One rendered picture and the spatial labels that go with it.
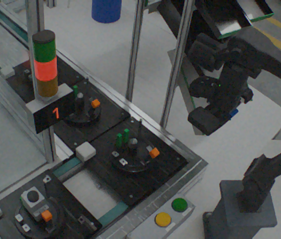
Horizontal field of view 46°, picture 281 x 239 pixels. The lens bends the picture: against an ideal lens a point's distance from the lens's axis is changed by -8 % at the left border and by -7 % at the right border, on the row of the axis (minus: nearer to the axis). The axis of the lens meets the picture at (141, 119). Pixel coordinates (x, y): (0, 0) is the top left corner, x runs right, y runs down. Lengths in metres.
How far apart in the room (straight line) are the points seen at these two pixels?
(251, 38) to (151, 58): 1.00
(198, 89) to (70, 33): 1.11
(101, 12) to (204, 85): 1.12
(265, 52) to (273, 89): 2.52
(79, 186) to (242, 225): 0.49
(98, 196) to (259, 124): 0.73
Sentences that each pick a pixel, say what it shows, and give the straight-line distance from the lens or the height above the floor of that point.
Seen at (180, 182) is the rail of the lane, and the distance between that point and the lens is 1.05.
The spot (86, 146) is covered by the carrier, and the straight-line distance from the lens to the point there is 1.06.
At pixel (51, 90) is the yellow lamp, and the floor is 1.28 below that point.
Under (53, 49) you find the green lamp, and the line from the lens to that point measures 0.74.
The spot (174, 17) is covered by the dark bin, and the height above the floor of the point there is 1.32.
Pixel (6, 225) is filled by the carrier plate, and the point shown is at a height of 0.97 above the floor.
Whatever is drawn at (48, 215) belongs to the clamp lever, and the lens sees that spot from 0.84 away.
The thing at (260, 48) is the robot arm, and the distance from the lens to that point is 0.64.
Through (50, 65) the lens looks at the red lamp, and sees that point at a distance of 0.75.
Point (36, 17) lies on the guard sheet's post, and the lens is 0.73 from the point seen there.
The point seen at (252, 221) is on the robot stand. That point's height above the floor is 1.06.
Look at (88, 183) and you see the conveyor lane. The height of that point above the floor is 0.92.
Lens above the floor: 1.82
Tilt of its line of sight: 46 degrees down
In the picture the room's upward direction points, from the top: 9 degrees clockwise
